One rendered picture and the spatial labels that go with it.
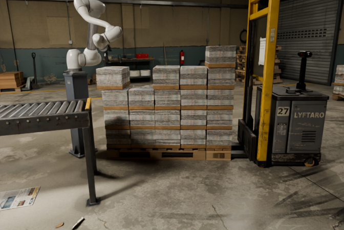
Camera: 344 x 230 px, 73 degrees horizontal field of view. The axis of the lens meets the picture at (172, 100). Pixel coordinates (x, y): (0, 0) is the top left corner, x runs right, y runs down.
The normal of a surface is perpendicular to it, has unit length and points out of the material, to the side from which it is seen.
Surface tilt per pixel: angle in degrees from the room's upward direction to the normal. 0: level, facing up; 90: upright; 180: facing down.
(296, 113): 90
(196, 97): 89
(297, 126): 90
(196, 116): 89
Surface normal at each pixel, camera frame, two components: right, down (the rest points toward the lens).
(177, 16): 0.29, 0.21
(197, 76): -0.05, 0.22
